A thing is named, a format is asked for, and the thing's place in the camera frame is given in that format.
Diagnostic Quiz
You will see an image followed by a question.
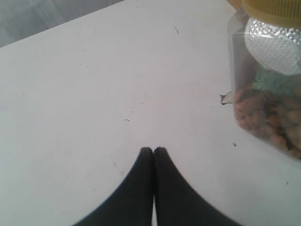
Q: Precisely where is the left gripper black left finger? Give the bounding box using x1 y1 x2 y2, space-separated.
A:
75 147 154 226

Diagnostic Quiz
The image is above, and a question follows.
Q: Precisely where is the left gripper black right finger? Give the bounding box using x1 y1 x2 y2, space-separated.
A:
154 147 239 226

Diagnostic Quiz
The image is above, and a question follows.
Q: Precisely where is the clear jar with yellow lid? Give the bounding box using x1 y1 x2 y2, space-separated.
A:
227 0 301 159

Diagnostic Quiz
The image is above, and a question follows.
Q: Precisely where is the white backdrop curtain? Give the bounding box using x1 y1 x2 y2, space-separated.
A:
0 0 121 47

